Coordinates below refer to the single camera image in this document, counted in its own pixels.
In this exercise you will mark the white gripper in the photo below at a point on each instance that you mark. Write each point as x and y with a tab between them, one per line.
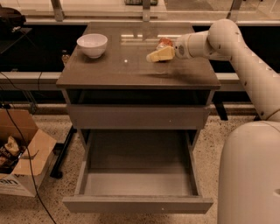
180	49

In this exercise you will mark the red coke can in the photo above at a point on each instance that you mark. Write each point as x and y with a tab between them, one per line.
165	42

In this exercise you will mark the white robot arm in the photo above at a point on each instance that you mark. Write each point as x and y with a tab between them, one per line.
249	175

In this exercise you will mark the grey drawer cabinet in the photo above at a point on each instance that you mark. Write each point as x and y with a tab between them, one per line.
123	77

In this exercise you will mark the closed grey top drawer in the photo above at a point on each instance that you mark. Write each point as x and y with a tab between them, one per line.
137	117

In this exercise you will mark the open grey middle drawer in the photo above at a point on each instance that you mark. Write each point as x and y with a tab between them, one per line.
138	171

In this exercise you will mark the white ceramic bowl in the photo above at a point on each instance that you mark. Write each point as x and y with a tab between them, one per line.
93	45

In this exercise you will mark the small bottle behind cabinet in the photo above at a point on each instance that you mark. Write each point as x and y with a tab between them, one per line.
65	56

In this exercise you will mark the black table leg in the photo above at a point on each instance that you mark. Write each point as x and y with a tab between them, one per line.
60	150

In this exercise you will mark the black bag on desk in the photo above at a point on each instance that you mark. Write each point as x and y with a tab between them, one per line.
11	20

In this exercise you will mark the open cardboard box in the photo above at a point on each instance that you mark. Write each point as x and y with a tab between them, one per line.
33	164

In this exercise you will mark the snack bag in box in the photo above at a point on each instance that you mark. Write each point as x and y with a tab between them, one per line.
10	153

